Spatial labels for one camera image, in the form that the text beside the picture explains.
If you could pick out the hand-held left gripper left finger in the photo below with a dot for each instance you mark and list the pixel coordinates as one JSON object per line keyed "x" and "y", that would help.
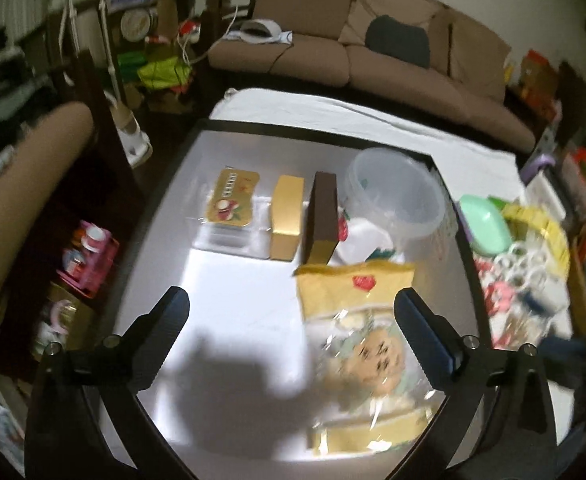
{"x": 169, "y": 312}

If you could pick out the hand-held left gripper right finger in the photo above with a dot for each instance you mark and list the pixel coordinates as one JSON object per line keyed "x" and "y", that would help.
{"x": 415, "y": 317}

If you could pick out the yellow clear snack bag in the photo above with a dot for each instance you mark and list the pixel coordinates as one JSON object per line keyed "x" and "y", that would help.
{"x": 353, "y": 310}

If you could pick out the clear round plastic container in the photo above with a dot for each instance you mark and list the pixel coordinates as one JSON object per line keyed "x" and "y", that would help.
{"x": 395, "y": 195}

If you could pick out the white packet with red print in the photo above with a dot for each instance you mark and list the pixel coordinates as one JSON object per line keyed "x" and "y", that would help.
{"x": 360, "y": 237}

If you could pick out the pink toy box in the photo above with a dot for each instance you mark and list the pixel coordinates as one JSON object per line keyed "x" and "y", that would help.
{"x": 87, "y": 260}

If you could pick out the green plastic lid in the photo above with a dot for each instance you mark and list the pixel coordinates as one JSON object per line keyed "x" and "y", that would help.
{"x": 485, "y": 225}

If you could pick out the clear tub with gold lid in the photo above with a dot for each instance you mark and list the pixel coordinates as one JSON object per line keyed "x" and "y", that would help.
{"x": 230, "y": 205}

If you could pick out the yellow packet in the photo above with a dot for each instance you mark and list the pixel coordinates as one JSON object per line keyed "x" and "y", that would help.
{"x": 545, "y": 227}

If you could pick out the brown box with gold base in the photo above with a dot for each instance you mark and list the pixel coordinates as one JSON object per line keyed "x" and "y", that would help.
{"x": 323, "y": 210}

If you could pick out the gold rectangular box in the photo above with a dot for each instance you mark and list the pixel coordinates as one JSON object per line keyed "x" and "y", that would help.
{"x": 287, "y": 220}

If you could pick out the white garment steamer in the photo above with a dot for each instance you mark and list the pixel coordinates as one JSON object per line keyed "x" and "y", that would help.
{"x": 130, "y": 130}

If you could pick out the brown padded armchair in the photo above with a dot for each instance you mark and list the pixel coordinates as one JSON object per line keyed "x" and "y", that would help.
{"x": 23, "y": 195}

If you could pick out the white cloth sheet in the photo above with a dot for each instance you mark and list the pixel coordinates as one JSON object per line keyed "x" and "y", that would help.
{"x": 373, "y": 117}

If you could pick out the neon green bag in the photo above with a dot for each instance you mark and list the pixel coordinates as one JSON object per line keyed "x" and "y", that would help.
{"x": 165, "y": 72}

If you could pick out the dark blue cushion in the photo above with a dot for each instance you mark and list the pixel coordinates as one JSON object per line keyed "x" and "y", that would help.
{"x": 398, "y": 40}

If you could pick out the round metal tin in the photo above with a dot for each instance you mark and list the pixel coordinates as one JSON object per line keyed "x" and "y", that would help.
{"x": 135, "y": 25}

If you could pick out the brown fabric sofa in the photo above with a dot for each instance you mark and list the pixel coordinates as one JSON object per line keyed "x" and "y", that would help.
{"x": 333, "y": 35}

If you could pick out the white device on sofa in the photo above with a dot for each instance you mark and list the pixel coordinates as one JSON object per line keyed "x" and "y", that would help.
{"x": 260, "y": 31}

